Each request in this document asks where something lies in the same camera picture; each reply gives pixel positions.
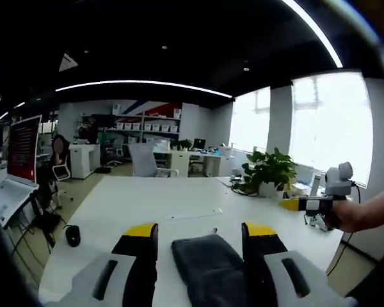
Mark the person's right hand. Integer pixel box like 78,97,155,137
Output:
329,198,359,233

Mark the ceiling air conditioner unit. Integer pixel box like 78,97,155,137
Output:
58,52,77,73

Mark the small black round device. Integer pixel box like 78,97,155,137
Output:
65,224,81,248

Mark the small white gadget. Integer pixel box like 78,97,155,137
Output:
305,213,329,232

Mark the white mesh office chair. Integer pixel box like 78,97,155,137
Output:
129,143,179,178

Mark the grey towel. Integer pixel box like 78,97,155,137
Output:
171,233,246,307

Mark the shelf with white boxes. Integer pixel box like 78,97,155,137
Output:
113,113,182,145

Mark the grey office chair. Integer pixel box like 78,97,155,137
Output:
102,137,124,167

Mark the white open laptop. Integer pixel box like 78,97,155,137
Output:
0,114,43,230

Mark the green potted plant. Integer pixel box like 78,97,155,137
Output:
232,147,298,198

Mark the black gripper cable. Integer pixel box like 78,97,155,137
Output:
325,181,362,278

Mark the small green desk plant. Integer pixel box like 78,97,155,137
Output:
170,139,193,152

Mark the white desk cabinet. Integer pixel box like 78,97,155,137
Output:
69,143,100,179
171,150,190,177

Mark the long ceiling light strip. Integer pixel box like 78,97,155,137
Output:
281,0,344,68
54,79,233,98

